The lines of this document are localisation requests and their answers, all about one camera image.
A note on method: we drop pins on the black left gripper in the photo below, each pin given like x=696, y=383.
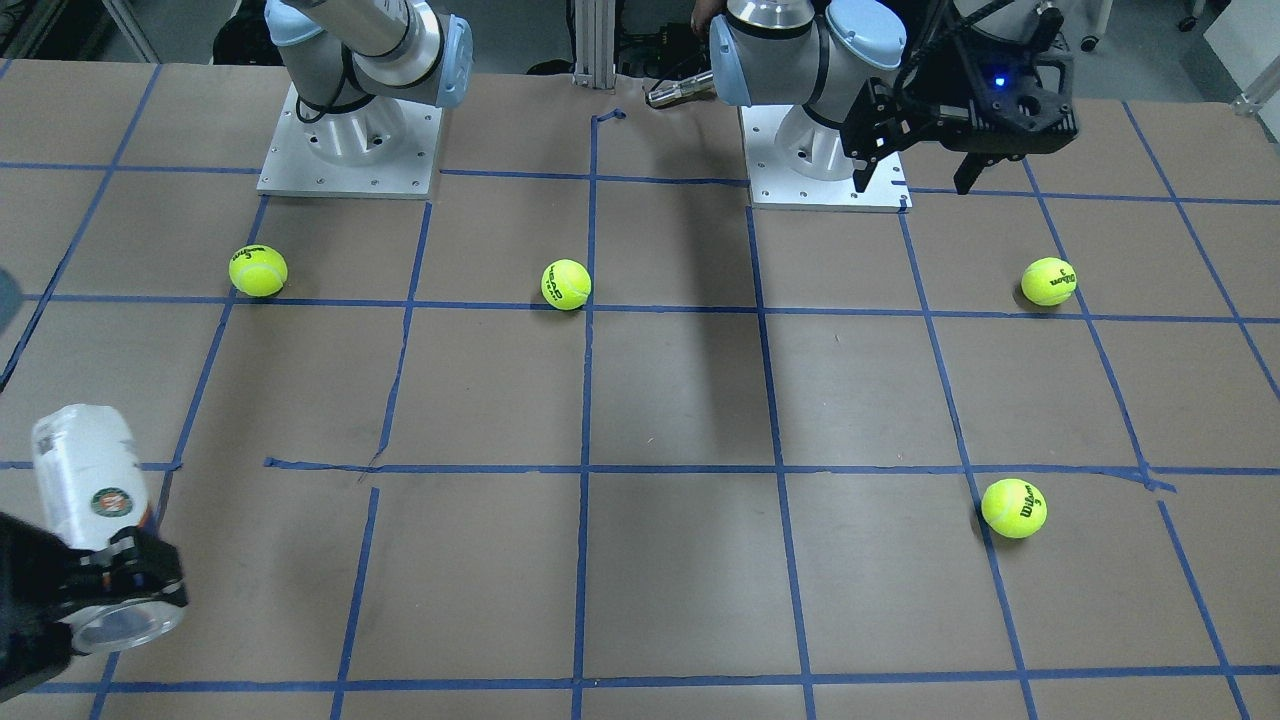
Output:
x=937, y=88

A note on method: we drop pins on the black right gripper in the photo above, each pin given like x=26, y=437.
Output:
x=30, y=580

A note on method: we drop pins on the white tennis ball can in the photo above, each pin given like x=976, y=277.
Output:
x=92, y=486

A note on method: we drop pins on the tennis ball near right arm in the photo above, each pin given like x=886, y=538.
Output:
x=257, y=270

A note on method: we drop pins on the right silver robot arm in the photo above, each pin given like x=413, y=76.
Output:
x=369, y=83

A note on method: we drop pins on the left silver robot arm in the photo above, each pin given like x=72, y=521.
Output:
x=859, y=81

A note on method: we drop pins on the tennis ball far corner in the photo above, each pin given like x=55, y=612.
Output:
x=1048, y=282

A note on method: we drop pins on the tennis ball near left gripper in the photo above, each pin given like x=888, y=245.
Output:
x=1014, y=508

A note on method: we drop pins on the centre Head tennis ball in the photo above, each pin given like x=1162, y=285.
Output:
x=566, y=284

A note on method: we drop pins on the person in black clothes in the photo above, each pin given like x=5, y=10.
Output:
x=702, y=14

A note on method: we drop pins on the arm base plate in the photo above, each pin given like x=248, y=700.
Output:
x=795, y=163
x=386, y=150

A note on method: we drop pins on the aluminium frame post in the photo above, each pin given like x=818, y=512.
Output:
x=594, y=30

